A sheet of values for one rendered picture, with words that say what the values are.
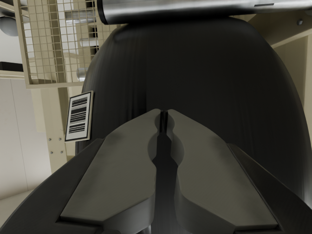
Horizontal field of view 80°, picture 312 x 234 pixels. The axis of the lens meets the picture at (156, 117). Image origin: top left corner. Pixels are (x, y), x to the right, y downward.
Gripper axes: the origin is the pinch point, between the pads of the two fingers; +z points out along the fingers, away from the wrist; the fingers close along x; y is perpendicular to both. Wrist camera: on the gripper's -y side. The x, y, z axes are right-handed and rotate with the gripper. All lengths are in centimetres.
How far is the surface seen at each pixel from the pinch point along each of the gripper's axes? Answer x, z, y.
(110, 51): -7.0, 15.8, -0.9
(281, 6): 18.0, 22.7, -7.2
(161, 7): -0.2, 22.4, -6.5
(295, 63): 27.8, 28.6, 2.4
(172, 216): 1.6, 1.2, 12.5
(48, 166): -566, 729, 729
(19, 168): -661, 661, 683
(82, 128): -8.9, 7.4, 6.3
